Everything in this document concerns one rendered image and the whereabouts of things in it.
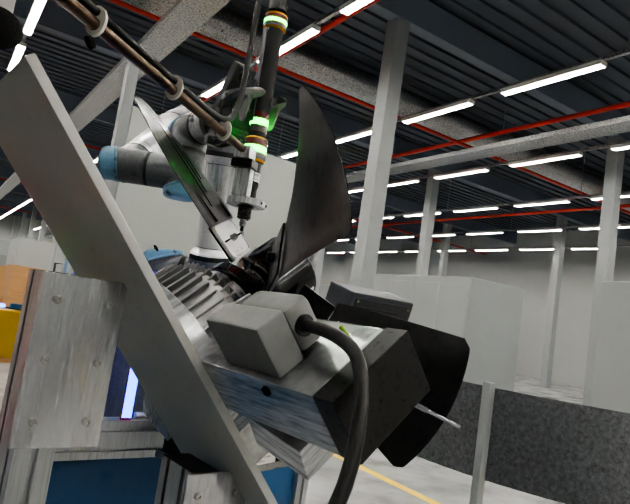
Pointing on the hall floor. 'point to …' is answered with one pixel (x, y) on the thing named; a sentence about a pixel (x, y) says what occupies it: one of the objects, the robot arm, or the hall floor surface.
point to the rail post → (299, 489)
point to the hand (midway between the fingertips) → (272, 94)
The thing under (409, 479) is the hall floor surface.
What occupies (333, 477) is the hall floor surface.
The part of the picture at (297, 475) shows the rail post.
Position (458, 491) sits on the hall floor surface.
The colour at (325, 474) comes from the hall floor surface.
